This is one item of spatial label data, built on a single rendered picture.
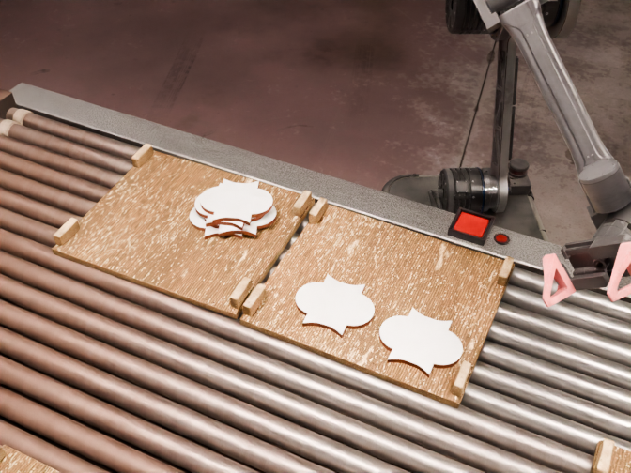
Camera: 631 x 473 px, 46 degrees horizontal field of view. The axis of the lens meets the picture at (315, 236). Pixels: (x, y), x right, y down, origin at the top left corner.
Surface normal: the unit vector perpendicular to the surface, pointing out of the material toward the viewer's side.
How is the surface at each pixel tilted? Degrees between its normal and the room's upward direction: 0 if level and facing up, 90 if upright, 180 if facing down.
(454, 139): 0
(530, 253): 0
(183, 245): 0
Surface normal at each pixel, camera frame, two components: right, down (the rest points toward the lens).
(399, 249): 0.00, -0.72
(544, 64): -0.32, 0.15
